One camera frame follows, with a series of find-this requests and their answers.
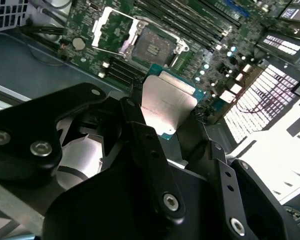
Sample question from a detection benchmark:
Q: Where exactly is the silver CPU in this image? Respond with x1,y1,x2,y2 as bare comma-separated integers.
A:
139,63,207,137

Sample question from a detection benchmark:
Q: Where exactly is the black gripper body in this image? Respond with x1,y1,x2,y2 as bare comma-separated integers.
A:
43,161,226,240

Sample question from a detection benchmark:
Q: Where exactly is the metal socket cover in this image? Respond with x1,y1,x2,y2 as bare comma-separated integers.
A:
91,5,142,61

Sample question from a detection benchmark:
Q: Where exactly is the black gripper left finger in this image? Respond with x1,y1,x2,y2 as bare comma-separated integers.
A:
0,77,188,224

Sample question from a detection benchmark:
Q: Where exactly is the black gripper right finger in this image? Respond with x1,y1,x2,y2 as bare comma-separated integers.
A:
176,109,299,240

